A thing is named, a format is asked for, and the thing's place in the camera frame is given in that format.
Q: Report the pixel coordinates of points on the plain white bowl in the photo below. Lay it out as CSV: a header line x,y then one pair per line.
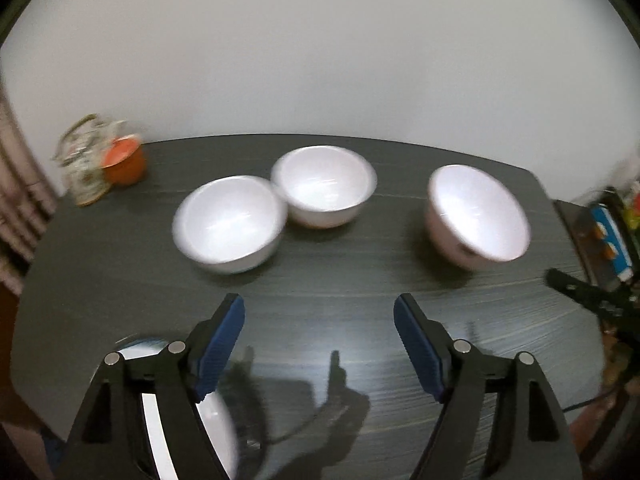
x,y
325,185

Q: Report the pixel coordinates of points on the pink bowl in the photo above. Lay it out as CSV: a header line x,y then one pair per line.
x,y
480,215

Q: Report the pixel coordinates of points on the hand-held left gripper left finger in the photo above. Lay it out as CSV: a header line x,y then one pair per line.
x,y
220,350

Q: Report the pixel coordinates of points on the floral ceramic teapot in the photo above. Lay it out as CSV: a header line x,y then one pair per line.
x,y
80,170

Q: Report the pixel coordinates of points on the white bowl with rabbit print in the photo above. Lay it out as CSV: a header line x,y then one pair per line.
x,y
230,222

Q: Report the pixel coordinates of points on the orange tea cup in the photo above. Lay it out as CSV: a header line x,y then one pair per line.
x,y
124,162

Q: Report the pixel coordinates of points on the blue and white box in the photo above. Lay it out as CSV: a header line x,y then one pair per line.
x,y
610,240

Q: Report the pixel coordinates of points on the beige patterned curtain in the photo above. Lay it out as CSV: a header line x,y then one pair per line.
x,y
20,185

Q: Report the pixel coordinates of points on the white plate with pink flowers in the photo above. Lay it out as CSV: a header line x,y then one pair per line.
x,y
217,430

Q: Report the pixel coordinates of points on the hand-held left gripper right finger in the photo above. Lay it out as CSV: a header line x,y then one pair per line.
x,y
417,350

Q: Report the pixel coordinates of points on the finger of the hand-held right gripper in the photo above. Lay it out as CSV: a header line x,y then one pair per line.
x,y
580,292

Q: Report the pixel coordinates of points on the dark side table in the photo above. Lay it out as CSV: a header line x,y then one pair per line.
x,y
575,230

